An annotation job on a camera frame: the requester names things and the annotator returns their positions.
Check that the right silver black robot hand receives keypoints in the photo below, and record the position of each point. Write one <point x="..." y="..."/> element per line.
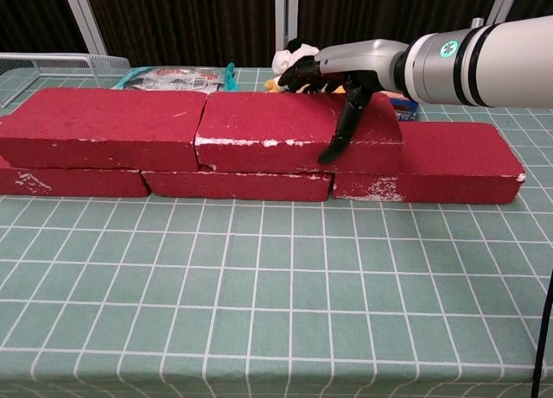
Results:
<point x="363" y="63"/>

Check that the red foam brick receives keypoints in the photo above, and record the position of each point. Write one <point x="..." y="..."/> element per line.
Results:
<point x="78" y="184"/>
<point x="242" y="186"/>
<point x="268" y="121"/>
<point x="453" y="156"/>
<point x="99" y="121"/>

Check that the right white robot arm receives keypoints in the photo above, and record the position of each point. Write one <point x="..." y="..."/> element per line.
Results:
<point x="497" y="61"/>

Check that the orange blue biscuit box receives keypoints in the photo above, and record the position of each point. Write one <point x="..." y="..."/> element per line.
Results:
<point x="404" y="109"/>

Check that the black white plush toy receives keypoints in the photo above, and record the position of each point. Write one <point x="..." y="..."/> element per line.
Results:
<point x="285" y="59"/>

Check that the silver teal snack bag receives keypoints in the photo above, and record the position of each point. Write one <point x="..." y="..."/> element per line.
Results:
<point x="173" y="78"/>

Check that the green grid tablecloth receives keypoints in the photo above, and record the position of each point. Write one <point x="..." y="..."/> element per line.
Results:
<point x="216" y="286"/>

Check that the white partition post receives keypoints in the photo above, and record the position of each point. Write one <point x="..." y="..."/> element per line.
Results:
<point x="507" y="3"/>
<point x="84" y="18"/>
<point x="286" y="14"/>

